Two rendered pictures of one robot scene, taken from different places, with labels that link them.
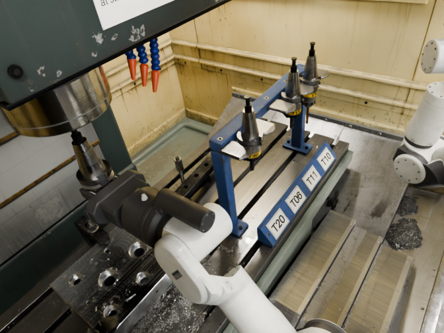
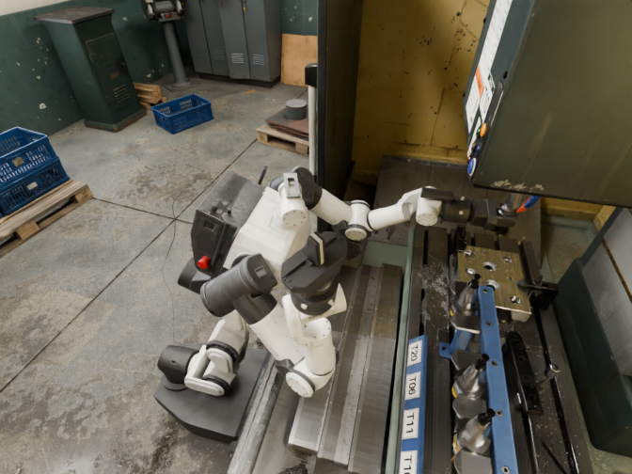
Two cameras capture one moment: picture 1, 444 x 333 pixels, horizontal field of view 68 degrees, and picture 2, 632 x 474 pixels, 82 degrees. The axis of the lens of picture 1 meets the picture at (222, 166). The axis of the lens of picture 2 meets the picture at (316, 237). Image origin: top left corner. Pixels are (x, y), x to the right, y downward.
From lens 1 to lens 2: 123 cm
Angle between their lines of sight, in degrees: 93
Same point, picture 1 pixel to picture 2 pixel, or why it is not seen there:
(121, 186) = (487, 209)
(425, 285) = (278, 419)
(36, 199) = (614, 289)
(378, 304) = not seen: hidden behind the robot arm
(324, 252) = (369, 402)
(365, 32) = not seen: outside the picture
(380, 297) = not seen: hidden behind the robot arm
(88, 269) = (507, 266)
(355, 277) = (338, 388)
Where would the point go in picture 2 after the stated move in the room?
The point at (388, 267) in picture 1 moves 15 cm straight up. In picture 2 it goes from (310, 418) to (310, 399)
